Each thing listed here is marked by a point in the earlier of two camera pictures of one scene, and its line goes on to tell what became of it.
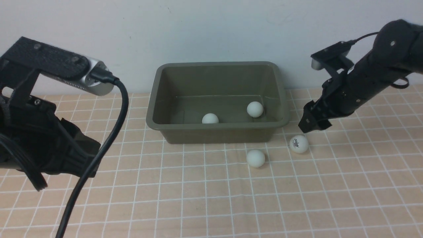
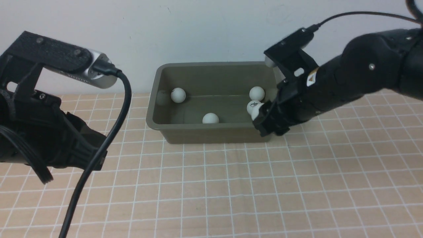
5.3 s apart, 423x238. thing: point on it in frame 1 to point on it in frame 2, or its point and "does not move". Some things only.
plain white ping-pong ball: (254, 109) to (256, 93)
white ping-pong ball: (298, 144) to (252, 107)
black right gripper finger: (323, 124) to (281, 129)
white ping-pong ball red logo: (210, 118) does not move
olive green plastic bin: (180, 93) does not move
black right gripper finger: (309, 119) to (266, 121)
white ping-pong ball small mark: (255, 158) to (178, 95)
